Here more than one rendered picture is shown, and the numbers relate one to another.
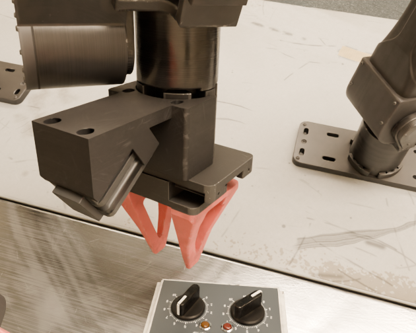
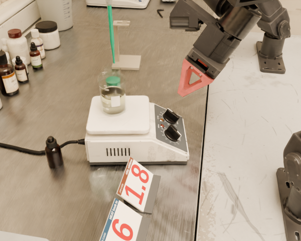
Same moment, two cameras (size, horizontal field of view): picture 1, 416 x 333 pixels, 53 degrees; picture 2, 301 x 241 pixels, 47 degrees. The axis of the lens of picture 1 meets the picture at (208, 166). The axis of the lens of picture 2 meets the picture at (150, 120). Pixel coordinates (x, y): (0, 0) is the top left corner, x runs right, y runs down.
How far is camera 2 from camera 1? 0.55 m
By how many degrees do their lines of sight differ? 55
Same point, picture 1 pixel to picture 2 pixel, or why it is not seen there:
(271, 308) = (175, 144)
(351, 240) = (231, 197)
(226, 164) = (208, 60)
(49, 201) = (212, 89)
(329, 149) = not seen: hidden behind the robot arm
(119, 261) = (190, 112)
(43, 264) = not seen: hidden behind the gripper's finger
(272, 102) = not seen: outside the picture
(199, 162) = (201, 47)
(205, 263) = (197, 138)
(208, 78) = (228, 27)
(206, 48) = (233, 16)
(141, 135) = (194, 16)
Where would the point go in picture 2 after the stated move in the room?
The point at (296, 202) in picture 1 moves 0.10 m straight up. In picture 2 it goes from (248, 172) to (258, 133)
